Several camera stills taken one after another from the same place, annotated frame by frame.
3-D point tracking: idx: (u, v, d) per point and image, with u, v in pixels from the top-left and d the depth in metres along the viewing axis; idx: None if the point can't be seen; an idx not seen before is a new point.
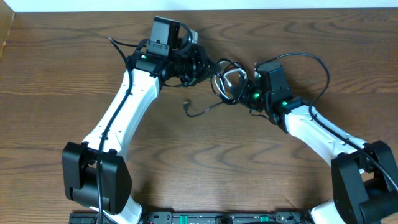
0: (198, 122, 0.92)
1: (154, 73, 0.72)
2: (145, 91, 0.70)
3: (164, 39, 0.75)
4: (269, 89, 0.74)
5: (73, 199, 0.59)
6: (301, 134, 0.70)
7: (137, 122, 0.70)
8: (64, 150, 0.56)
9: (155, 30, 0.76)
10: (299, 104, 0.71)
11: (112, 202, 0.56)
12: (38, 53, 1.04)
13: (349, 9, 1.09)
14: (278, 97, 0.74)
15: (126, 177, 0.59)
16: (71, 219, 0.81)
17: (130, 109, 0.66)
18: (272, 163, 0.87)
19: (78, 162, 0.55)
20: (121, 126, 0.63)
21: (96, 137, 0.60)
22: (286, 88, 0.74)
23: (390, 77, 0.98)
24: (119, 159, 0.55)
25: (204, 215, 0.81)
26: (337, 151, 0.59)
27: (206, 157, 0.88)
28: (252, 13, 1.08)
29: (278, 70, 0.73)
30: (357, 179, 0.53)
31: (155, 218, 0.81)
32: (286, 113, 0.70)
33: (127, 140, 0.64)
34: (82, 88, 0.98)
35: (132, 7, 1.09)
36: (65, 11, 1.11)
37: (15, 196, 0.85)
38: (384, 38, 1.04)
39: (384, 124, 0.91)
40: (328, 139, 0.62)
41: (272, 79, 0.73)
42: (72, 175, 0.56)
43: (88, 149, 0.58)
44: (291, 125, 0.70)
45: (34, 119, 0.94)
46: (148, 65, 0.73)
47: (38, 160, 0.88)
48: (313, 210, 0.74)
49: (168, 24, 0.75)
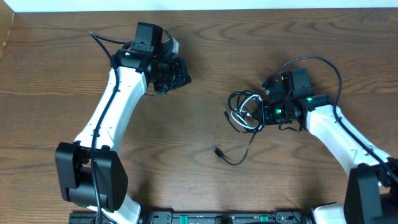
0: (198, 122, 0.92)
1: (139, 68, 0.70)
2: (133, 86, 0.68)
3: (148, 40, 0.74)
4: (291, 89, 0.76)
5: (69, 200, 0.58)
6: (322, 133, 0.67)
7: (127, 117, 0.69)
8: (57, 151, 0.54)
9: (138, 32, 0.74)
10: (324, 102, 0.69)
11: (110, 198, 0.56)
12: (38, 53, 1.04)
13: (349, 9, 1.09)
14: (301, 95, 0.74)
15: (121, 172, 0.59)
16: (71, 219, 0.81)
17: (119, 104, 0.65)
18: (272, 163, 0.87)
19: (72, 161, 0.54)
20: (112, 121, 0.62)
21: (87, 135, 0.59)
22: (310, 88, 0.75)
23: (390, 76, 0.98)
24: (112, 154, 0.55)
25: (204, 215, 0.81)
26: (358, 160, 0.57)
27: (205, 157, 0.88)
28: (252, 14, 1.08)
29: (300, 71, 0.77)
30: (375, 193, 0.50)
31: (154, 218, 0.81)
32: (310, 110, 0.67)
33: (119, 135, 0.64)
34: (82, 88, 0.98)
35: (131, 7, 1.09)
36: (65, 11, 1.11)
37: (15, 196, 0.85)
38: (384, 38, 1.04)
39: (385, 124, 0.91)
40: (350, 144, 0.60)
41: (295, 78, 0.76)
42: (68, 176, 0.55)
43: (81, 147, 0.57)
44: (313, 123, 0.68)
45: (34, 119, 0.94)
46: (133, 62, 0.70)
47: (38, 160, 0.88)
48: (316, 209, 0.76)
49: (152, 27, 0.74)
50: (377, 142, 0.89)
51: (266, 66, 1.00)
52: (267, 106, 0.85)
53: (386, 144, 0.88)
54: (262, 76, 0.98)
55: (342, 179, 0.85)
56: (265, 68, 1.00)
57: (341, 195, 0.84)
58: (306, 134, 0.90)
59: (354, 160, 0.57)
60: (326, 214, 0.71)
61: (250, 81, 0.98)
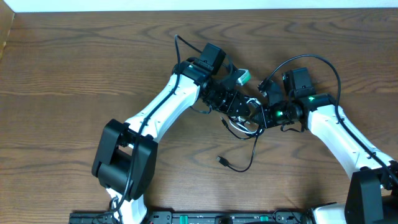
0: (198, 122, 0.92)
1: (197, 82, 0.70)
2: (188, 94, 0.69)
3: (212, 60, 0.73)
4: (293, 88, 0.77)
5: (97, 176, 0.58)
6: (325, 133, 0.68)
7: (171, 122, 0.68)
8: (106, 126, 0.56)
9: (204, 50, 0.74)
10: (326, 101, 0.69)
11: (134, 188, 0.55)
12: (38, 53, 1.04)
13: (349, 9, 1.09)
14: (302, 94, 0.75)
15: (153, 165, 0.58)
16: (71, 219, 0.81)
17: (171, 106, 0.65)
18: (272, 163, 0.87)
19: (117, 139, 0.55)
20: (161, 117, 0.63)
21: (137, 121, 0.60)
22: (310, 88, 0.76)
23: (390, 77, 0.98)
24: (154, 145, 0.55)
25: (204, 215, 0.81)
26: (360, 164, 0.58)
27: (206, 157, 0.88)
28: (252, 14, 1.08)
29: (301, 70, 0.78)
30: (378, 197, 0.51)
31: (154, 218, 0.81)
32: (311, 110, 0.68)
33: (161, 134, 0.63)
34: (83, 88, 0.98)
35: (131, 7, 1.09)
36: (65, 11, 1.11)
37: (15, 196, 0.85)
38: (384, 38, 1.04)
39: (384, 124, 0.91)
40: (353, 147, 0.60)
41: (296, 78, 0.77)
42: (106, 152, 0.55)
43: (127, 130, 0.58)
44: (313, 122, 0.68)
45: (34, 119, 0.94)
46: (193, 75, 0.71)
47: (39, 161, 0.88)
48: (317, 210, 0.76)
49: (219, 49, 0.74)
50: (377, 142, 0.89)
51: (266, 66, 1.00)
52: (267, 109, 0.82)
53: (386, 145, 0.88)
54: (262, 76, 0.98)
55: (341, 179, 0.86)
56: (265, 68, 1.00)
57: (341, 195, 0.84)
58: (306, 134, 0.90)
59: (356, 163, 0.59)
60: (328, 216, 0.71)
61: (250, 81, 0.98)
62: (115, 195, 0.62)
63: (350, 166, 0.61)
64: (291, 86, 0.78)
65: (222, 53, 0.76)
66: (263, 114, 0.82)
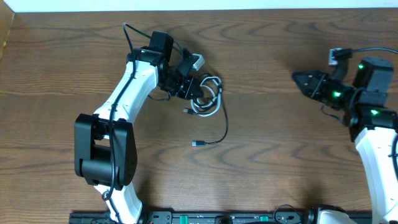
0: (198, 122, 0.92)
1: (153, 63, 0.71)
2: (148, 74, 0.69)
3: (161, 46, 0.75)
4: (364, 87, 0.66)
5: (81, 174, 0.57)
6: (368, 157, 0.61)
7: (140, 105, 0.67)
8: (76, 121, 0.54)
9: (152, 38, 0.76)
10: (390, 119, 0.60)
11: (122, 172, 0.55)
12: (39, 53, 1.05)
13: (349, 9, 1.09)
14: (367, 101, 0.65)
15: (134, 149, 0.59)
16: (71, 219, 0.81)
17: (134, 88, 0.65)
18: (272, 163, 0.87)
19: (91, 130, 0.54)
20: (128, 99, 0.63)
21: (106, 110, 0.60)
22: (382, 94, 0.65)
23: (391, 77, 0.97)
24: (129, 125, 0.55)
25: (204, 215, 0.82)
26: (392, 213, 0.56)
27: (205, 157, 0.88)
28: (252, 14, 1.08)
29: (386, 68, 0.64)
30: None
31: (154, 218, 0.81)
32: (368, 127, 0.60)
33: (133, 115, 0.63)
34: (82, 88, 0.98)
35: (132, 7, 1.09)
36: (65, 12, 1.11)
37: (14, 196, 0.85)
38: (384, 39, 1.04)
39: None
40: (393, 193, 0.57)
41: (374, 77, 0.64)
42: (83, 146, 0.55)
43: (99, 120, 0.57)
44: (364, 140, 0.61)
45: (34, 119, 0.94)
46: (148, 58, 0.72)
47: (38, 161, 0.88)
48: (323, 213, 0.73)
49: (166, 35, 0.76)
50: None
51: (266, 66, 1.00)
52: (325, 80, 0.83)
53: None
54: (261, 77, 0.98)
55: (341, 179, 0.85)
56: (265, 68, 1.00)
57: (341, 196, 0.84)
58: (306, 134, 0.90)
59: (387, 210, 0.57)
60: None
61: (250, 82, 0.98)
62: (106, 190, 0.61)
63: (379, 205, 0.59)
64: (363, 84, 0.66)
65: (170, 38, 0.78)
66: (318, 83, 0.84)
